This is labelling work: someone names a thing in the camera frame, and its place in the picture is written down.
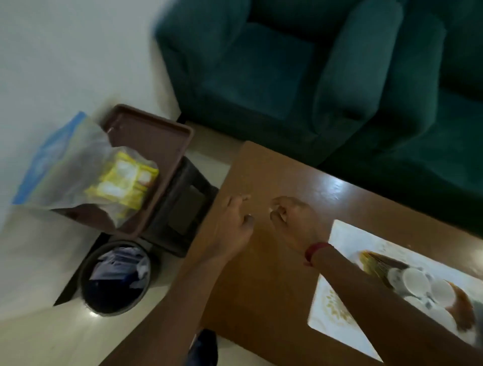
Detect person's right hand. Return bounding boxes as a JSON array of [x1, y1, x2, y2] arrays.
[[268, 196, 324, 254]]

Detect person's left hand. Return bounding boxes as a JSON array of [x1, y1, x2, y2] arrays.
[[205, 194, 256, 261]]

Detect person's left forearm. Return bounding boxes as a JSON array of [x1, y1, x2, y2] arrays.
[[99, 253, 231, 366]]

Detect person's right forearm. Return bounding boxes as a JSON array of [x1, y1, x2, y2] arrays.
[[310, 247, 483, 366]]

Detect red wristband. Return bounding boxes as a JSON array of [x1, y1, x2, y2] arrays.
[[304, 242, 335, 267]]

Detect dark plastic stool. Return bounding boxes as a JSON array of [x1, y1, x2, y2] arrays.
[[140, 156, 220, 259]]

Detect pile of yellow brown sachets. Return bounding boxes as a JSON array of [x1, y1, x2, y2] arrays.
[[359, 250, 410, 289]]

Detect brown plastic tray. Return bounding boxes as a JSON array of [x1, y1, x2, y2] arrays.
[[54, 104, 195, 240]]

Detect bundle of yellow sachets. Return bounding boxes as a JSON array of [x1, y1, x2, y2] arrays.
[[85, 151, 160, 212]]

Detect dark blue trouser leg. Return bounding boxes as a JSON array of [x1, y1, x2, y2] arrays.
[[186, 329, 219, 366]]

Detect green velvet armchair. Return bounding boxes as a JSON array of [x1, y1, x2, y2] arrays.
[[154, 0, 404, 167]]

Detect crumpled wrappers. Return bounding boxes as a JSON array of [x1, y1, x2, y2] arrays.
[[89, 247, 150, 291]]

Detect white paper cup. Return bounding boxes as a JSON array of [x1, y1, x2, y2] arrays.
[[401, 267, 431, 298], [430, 279, 457, 308], [424, 306, 459, 334]]

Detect black trash bin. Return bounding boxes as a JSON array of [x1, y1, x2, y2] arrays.
[[78, 240, 160, 317]]

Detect green velvet sofa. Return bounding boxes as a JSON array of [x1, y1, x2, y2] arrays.
[[319, 0, 483, 237]]

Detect clear plastic zip bag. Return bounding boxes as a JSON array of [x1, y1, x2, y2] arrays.
[[12, 111, 160, 229]]

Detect brown pouch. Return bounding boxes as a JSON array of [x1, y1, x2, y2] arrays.
[[448, 282, 477, 333]]

